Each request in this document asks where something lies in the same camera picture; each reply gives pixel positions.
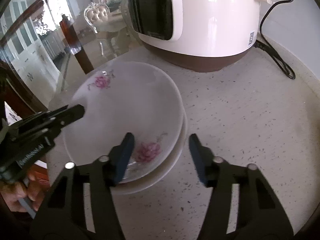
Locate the white ornate chair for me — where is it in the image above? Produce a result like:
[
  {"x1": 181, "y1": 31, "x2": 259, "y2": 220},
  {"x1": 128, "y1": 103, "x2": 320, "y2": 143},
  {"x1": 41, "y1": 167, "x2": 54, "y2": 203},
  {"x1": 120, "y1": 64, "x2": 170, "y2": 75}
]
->
[{"x1": 84, "y1": 0, "x2": 111, "y2": 34}]

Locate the white rice cooker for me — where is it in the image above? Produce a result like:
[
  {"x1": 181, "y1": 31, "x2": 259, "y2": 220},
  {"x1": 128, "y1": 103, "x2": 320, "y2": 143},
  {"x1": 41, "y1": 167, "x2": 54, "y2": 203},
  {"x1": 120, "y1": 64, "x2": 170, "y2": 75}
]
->
[{"x1": 123, "y1": 0, "x2": 272, "y2": 73}]

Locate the white plate under stack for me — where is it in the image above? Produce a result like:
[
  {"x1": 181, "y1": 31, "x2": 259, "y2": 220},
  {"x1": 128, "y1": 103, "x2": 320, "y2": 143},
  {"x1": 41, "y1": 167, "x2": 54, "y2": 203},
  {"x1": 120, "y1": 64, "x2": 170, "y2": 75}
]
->
[{"x1": 111, "y1": 112, "x2": 188, "y2": 196}]

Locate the large floral white plate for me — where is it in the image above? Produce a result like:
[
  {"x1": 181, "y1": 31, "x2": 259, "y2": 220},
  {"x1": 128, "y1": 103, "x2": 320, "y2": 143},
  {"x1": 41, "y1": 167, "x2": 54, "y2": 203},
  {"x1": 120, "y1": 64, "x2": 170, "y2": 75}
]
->
[{"x1": 62, "y1": 62, "x2": 184, "y2": 183}]

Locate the black power cable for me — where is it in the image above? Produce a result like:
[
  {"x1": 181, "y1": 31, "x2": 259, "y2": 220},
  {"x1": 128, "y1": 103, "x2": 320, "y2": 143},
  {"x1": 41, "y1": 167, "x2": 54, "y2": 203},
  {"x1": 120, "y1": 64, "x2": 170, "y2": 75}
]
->
[{"x1": 253, "y1": 0, "x2": 296, "y2": 80}]

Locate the brown wooden door frame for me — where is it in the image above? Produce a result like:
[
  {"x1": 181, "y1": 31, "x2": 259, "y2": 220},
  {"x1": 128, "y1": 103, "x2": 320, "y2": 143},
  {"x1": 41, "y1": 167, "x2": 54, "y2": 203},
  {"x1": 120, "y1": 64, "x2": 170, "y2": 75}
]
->
[{"x1": 60, "y1": 14, "x2": 94, "y2": 74}]

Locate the left hand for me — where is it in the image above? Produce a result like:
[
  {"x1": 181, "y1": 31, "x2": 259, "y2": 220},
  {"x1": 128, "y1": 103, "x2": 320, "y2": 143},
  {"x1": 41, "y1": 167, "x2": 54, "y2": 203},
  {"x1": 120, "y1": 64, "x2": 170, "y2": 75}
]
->
[{"x1": 1, "y1": 170, "x2": 47, "y2": 212}]

